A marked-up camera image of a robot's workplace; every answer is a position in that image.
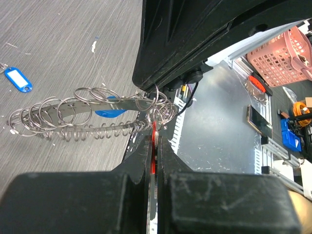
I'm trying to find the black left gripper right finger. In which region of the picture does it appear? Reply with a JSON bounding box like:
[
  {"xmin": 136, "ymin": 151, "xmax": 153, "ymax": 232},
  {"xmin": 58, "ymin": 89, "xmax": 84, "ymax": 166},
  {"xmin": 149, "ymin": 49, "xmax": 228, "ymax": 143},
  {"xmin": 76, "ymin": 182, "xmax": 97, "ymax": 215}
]
[{"xmin": 157, "ymin": 137, "xmax": 300, "ymax": 234}]

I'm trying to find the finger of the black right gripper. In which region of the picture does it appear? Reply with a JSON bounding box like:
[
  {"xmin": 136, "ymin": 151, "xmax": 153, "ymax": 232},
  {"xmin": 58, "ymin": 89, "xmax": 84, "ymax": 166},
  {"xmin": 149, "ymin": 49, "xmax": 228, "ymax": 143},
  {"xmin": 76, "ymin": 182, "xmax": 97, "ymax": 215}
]
[{"xmin": 132, "ymin": 0, "xmax": 312, "ymax": 92}]

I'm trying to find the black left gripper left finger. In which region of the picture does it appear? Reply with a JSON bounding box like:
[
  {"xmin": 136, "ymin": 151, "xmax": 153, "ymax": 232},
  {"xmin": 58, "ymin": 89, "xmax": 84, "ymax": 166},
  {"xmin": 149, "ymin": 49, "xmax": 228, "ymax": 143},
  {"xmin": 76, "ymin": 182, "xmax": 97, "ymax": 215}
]
[{"xmin": 0, "ymin": 136, "xmax": 152, "ymax": 234}]

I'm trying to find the black smartphone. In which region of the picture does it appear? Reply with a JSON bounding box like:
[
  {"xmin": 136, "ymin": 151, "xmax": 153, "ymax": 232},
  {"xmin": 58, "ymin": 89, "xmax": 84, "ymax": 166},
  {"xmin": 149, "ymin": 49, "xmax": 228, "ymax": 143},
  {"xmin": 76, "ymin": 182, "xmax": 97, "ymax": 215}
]
[{"xmin": 247, "ymin": 105, "xmax": 273, "ymax": 138}]

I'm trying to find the pink plastic basket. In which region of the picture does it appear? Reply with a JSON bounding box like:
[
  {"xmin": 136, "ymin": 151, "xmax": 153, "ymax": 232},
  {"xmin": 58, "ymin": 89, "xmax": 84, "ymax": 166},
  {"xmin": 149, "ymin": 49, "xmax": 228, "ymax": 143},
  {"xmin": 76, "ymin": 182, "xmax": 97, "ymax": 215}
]
[{"xmin": 247, "ymin": 26, "xmax": 312, "ymax": 87}]

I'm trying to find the blue storage bin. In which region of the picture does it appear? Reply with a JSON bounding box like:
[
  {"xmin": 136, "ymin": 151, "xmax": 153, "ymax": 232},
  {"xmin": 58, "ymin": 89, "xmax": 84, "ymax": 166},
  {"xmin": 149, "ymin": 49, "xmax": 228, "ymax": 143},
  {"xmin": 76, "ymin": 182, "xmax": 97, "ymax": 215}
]
[{"xmin": 280, "ymin": 119, "xmax": 302, "ymax": 152}]

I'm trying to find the slotted cable duct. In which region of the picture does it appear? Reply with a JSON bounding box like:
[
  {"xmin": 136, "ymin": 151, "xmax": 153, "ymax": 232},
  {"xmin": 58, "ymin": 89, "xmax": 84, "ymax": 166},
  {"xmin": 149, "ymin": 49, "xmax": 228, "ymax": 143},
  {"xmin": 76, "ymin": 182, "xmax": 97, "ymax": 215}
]
[{"xmin": 169, "ymin": 85, "xmax": 193, "ymax": 154}]

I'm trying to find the orange coiled cable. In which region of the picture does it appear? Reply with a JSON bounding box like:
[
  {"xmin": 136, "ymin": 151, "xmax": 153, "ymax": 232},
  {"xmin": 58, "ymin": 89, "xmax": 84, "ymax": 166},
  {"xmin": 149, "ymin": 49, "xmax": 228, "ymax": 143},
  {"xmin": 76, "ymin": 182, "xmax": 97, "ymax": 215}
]
[{"xmin": 292, "ymin": 101, "xmax": 312, "ymax": 129}]

